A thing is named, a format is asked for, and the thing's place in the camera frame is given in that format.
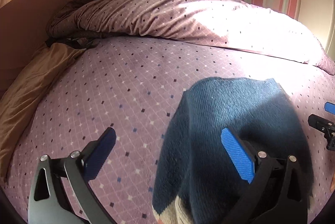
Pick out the navy argyle knit sweater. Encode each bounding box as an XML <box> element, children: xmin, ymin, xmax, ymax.
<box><xmin>152</xmin><ymin>77</ymin><xmax>313</xmax><ymax>223</ymax></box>

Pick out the tan satin pillow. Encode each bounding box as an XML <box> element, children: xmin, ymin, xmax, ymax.
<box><xmin>1</xmin><ymin>43</ymin><xmax>85</xmax><ymax>183</ymax></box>

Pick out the purple dotted bed sheet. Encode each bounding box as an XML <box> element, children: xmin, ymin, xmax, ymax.
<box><xmin>4</xmin><ymin>37</ymin><xmax>334</xmax><ymax>223</ymax></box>

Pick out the purple dotted folded duvet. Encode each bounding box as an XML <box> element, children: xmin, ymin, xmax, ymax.
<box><xmin>46</xmin><ymin>0</ymin><xmax>334</xmax><ymax>75</ymax></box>

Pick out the brown padded headboard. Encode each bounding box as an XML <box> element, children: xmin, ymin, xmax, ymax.
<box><xmin>0</xmin><ymin>0</ymin><xmax>72</xmax><ymax>94</ymax></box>

